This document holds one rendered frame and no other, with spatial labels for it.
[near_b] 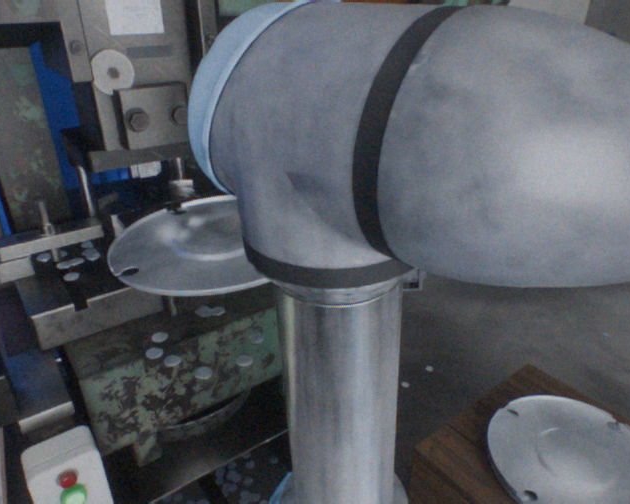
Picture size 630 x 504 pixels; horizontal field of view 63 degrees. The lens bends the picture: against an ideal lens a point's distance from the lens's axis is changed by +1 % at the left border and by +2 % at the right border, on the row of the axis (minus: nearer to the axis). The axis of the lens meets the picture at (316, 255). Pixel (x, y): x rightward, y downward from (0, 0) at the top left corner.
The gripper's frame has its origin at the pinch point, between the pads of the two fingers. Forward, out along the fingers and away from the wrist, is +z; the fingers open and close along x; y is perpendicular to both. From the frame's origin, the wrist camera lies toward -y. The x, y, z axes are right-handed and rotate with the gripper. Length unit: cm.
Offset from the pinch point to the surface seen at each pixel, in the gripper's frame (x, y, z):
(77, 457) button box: 15.4, 20.3, 26.5
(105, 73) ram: -21.4, -10.1, 25.5
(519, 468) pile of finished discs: 46, -2, -32
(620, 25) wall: 11, -297, -174
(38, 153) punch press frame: -7, -27, 49
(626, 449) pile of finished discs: 48, -7, -52
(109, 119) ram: -15.4, -10.8, 27.0
